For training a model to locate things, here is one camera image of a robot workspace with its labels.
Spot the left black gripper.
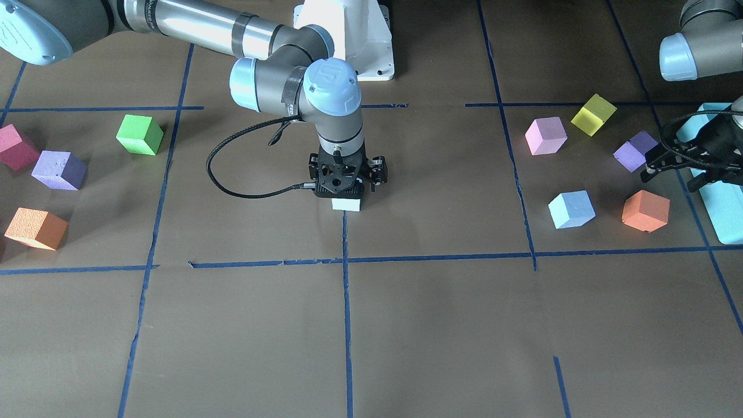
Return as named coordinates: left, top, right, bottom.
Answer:
left=696, top=113, right=741, bottom=175

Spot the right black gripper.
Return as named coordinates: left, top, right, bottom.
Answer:
left=308, top=148, right=388, bottom=191

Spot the light blue block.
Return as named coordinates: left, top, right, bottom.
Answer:
left=331, top=198, right=363, bottom=212
left=547, top=190, right=596, bottom=229

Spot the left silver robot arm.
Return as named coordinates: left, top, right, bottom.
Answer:
left=648, top=1, right=742, bottom=183

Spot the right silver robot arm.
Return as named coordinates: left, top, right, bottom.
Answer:
left=2, top=1, right=394, bottom=199

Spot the purple foam block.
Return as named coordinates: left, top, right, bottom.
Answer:
left=31, top=150, right=88, bottom=190
left=612, top=131, right=658, bottom=174

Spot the orange foam block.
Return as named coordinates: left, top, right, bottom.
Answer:
left=622, top=190, right=670, bottom=232
left=4, top=207, right=68, bottom=251

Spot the yellow foam block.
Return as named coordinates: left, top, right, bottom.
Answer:
left=571, top=93, right=616, bottom=136

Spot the pink foam block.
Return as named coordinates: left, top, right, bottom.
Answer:
left=525, top=117, right=568, bottom=156

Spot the green foam block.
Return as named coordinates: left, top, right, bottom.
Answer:
left=115, top=114, right=164, bottom=156

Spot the near pink-red foam block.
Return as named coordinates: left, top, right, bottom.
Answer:
left=1, top=124, right=41, bottom=170

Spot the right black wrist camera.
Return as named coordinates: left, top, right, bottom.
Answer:
left=313, top=149, right=365, bottom=200

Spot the white camera pole with base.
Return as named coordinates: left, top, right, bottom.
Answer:
left=294, top=1, right=395, bottom=81

